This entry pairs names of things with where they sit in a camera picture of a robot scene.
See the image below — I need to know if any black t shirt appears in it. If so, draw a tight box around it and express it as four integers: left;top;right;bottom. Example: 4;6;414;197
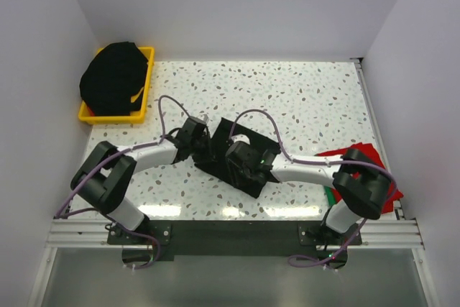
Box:
195;118;281;198

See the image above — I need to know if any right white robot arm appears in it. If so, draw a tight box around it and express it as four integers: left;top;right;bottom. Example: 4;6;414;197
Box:
225;141;392;234

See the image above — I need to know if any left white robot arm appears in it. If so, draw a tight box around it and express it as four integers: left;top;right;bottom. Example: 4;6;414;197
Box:
70;116;210;235

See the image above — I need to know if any black shirts pile in bin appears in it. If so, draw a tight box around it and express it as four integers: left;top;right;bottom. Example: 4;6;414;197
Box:
79;42;148;116

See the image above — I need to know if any folded green t shirt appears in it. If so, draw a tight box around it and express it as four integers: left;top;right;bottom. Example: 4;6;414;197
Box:
324;186;341;206

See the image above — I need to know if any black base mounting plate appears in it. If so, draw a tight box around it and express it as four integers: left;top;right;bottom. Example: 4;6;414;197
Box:
105;220;362;268

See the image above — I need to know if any yellow plastic bin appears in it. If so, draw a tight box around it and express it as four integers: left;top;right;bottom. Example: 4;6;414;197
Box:
78;47;155;125

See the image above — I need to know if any folded red t shirt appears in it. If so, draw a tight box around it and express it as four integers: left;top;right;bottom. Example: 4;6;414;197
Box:
317;142;403;214

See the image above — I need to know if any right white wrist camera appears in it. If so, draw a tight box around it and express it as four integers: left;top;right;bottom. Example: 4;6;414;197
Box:
231;134;251;145

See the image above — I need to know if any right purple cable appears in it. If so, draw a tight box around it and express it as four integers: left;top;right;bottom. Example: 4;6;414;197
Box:
229;109;398;268

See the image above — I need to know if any purple cable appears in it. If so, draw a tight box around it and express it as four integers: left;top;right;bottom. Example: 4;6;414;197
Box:
229;109;398;268
55;95;191;269

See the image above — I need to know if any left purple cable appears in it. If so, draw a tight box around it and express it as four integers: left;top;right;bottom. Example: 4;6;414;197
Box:
55;95;191;269

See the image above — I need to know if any aluminium extrusion rail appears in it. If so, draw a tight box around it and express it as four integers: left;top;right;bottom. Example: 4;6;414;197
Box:
45;219;425;249

